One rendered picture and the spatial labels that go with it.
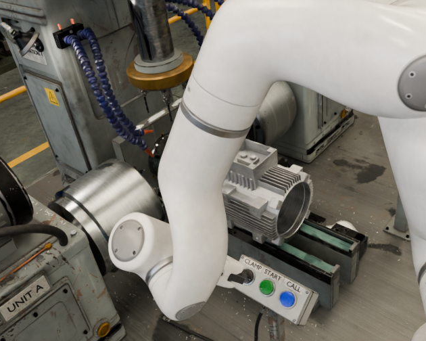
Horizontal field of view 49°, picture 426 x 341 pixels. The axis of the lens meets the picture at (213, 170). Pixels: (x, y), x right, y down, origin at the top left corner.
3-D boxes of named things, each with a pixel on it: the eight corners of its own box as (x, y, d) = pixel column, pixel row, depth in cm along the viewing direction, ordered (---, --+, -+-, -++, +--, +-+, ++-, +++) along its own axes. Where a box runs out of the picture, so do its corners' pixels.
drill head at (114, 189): (23, 283, 124) (-16, 213, 109) (127, 207, 144) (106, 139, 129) (77, 332, 109) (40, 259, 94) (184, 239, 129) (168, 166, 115)
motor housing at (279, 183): (215, 229, 130) (205, 174, 119) (256, 192, 141) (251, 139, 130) (274, 259, 118) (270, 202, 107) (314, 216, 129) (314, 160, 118)
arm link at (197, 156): (300, 168, 52) (209, 319, 70) (229, 87, 61) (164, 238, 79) (237, 176, 47) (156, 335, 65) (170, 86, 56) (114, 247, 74)
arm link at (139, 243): (212, 264, 73) (186, 220, 78) (163, 247, 62) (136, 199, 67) (174, 297, 74) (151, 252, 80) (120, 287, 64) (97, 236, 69)
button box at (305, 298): (237, 287, 102) (226, 283, 98) (251, 257, 103) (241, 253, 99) (304, 326, 92) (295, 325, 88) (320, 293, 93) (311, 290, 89)
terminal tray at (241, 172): (218, 177, 124) (215, 155, 119) (243, 157, 129) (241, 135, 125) (254, 193, 117) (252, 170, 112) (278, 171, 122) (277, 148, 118)
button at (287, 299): (280, 303, 92) (276, 302, 91) (287, 289, 92) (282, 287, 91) (293, 310, 90) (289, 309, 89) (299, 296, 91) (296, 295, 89)
